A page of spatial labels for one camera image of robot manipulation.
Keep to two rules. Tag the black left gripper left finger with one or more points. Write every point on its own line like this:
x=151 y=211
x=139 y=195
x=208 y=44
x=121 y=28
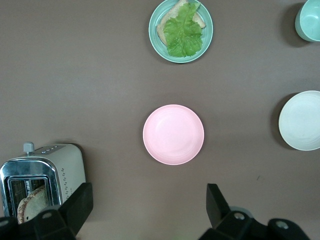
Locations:
x=67 y=215

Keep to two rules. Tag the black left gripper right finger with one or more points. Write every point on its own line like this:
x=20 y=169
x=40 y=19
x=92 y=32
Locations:
x=225 y=220

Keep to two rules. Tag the pink bowl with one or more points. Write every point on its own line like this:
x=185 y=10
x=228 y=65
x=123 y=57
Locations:
x=173 y=135

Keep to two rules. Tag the toast slice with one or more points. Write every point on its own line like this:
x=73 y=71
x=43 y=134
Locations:
x=32 y=205

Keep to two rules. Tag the beige chrome toaster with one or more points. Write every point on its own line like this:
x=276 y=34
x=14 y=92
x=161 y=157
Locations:
x=67 y=165

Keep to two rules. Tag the white plate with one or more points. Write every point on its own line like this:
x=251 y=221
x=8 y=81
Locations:
x=302 y=121

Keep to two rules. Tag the green lettuce leaf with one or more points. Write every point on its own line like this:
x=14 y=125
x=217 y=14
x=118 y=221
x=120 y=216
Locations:
x=183 y=35

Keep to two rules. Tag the green plate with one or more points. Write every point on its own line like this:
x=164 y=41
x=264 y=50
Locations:
x=156 y=40

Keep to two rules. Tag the brown bread slice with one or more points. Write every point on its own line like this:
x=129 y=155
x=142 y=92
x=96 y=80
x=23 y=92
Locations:
x=162 y=28

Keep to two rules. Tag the green cup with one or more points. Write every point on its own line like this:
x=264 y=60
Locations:
x=310 y=20

